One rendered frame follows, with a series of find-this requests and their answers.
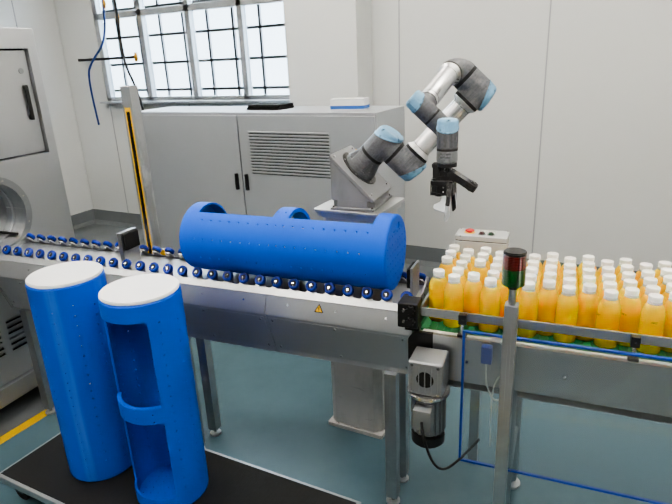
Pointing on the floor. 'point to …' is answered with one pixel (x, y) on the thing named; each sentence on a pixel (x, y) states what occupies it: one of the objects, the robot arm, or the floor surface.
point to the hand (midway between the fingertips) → (451, 217)
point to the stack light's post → (505, 401)
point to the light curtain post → (140, 165)
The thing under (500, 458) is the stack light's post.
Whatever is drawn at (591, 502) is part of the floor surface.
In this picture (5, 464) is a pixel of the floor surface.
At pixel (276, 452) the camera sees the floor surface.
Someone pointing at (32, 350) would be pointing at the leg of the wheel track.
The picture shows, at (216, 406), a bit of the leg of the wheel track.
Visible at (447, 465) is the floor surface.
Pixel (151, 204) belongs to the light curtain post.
